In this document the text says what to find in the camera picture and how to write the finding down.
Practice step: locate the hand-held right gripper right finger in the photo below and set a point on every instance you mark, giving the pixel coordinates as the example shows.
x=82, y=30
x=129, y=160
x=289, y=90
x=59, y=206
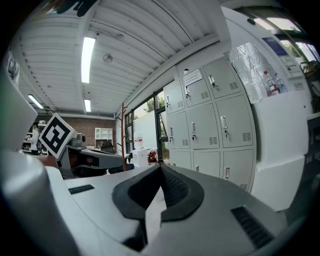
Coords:
x=212, y=215

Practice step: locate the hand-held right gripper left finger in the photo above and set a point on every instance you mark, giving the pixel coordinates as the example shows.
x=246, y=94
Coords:
x=100, y=200

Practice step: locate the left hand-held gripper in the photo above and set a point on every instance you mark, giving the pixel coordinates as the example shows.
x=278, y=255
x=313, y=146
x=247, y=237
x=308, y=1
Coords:
x=56, y=135

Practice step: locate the gray metal locker with doors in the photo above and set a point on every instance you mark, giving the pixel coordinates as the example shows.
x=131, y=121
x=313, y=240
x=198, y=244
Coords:
x=207, y=125

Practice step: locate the black office chair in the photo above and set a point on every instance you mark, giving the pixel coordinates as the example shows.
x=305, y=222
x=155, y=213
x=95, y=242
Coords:
x=106, y=146

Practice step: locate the wooden coat rack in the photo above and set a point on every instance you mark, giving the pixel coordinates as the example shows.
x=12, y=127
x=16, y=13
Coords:
x=122, y=140

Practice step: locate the white cardboard box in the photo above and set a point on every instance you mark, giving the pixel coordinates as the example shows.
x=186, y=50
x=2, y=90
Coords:
x=139, y=157

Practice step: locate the white arched shelf cabinet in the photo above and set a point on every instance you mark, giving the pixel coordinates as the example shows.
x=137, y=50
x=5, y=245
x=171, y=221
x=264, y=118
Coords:
x=103, y=135

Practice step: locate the red and black machine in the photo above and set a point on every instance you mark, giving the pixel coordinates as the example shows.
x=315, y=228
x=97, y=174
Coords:
x=152, y=157

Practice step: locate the short ceiling light tube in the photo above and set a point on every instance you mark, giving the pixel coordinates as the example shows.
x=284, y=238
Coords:
x=87, y=105

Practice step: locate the round ceiling detector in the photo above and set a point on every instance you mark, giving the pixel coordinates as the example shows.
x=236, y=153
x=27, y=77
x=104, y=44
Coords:
x=107, y=58

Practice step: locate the long ceiling light tube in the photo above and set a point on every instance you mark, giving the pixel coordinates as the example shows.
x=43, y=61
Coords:
x=87, y=60

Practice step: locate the white paper notice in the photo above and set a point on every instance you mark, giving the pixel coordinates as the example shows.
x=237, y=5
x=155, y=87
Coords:
x=192, y=76

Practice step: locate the red label plastic bottle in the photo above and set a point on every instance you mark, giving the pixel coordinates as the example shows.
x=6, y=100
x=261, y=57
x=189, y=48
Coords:
x=270, y=84

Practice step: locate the blue label plastic bottle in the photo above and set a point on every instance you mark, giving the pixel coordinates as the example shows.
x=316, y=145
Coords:
x=280, y=83

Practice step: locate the crinkled silver foil sheet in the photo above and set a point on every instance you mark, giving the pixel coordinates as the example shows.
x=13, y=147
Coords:
x=250, y=71

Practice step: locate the blue wall poster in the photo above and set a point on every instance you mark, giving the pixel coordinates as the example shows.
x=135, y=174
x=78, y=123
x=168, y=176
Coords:
x=275, y=46

